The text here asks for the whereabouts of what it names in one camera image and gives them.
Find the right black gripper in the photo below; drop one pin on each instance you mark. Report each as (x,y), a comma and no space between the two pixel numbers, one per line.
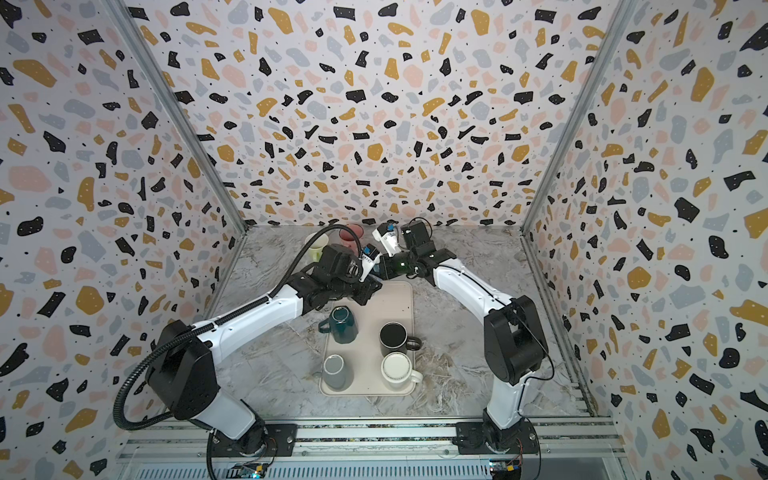
(387,267)

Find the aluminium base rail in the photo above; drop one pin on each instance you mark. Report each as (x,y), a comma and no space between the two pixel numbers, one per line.
(381,448)

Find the light green mug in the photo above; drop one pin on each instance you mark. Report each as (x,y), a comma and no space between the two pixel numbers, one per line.
(315,250)

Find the white mug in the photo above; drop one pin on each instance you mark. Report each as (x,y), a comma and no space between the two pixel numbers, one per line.
(398,371)

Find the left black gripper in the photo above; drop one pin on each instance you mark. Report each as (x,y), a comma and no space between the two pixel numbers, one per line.
(369,286)

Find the beige serving tray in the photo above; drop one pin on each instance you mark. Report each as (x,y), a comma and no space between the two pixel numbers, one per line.
(393,303)

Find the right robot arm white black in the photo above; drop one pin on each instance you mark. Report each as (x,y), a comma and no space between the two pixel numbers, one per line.
(513,339)

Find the pink mug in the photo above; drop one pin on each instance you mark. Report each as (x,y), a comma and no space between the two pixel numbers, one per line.
(348,237)

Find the black mug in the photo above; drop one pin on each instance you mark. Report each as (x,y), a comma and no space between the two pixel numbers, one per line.
(393,338)

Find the dark green mug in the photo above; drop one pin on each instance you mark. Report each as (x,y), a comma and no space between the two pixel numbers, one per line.
(340,324)

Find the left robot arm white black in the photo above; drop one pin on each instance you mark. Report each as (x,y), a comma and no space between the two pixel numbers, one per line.
(184,375)

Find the grey mug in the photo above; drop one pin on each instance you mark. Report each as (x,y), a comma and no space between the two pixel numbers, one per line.
(337,374)

